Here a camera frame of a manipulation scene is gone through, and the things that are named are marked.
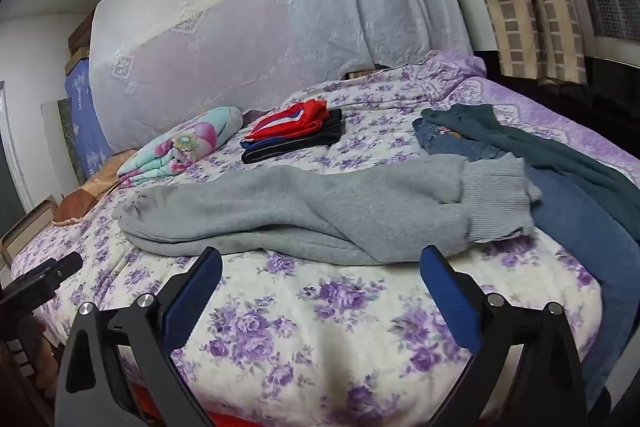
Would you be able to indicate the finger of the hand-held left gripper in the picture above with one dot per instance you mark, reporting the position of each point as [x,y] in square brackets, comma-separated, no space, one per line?
[55,269]

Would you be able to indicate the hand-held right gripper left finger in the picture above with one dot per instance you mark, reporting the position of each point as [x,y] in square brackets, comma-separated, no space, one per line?
[192,292]

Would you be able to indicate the cardboard box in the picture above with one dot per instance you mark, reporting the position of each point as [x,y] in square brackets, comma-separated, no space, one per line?
[80,34]

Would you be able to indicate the blue jeans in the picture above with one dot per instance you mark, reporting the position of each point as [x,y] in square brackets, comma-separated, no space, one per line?
[575,217]

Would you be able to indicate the blue wrapped package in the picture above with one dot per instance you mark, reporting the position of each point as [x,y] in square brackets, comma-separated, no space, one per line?
[85,122]

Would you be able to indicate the grey sweatpants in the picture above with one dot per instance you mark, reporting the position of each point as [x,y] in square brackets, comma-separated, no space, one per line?
[300,207]

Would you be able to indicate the folded red garment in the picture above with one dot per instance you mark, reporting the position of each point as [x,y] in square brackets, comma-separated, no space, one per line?
[295,119]

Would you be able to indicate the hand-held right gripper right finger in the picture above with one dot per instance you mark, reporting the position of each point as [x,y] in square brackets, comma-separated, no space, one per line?
[447,292]

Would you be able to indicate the dark teal knit garment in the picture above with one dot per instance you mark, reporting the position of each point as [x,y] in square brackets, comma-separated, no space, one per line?
[550,152]

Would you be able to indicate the folded floral blanket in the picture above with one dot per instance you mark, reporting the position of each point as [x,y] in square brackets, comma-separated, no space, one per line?
[185,142]

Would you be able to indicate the wooden frame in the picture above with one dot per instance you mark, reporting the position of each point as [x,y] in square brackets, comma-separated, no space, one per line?
[30,217]

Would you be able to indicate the purple floral bedsheet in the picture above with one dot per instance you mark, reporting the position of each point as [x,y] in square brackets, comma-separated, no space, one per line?
[325,332]

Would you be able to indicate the red and black folded clothes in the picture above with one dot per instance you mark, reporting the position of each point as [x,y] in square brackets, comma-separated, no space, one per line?
[322,138]

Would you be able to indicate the orange-brown pillow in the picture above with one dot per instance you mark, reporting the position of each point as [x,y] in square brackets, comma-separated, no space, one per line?
[85,197]

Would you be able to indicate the white lace cover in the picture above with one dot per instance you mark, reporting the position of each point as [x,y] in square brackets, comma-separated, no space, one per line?
[225,32]

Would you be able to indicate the leaning framed picture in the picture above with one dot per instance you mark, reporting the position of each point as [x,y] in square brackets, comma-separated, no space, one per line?
[65,132]

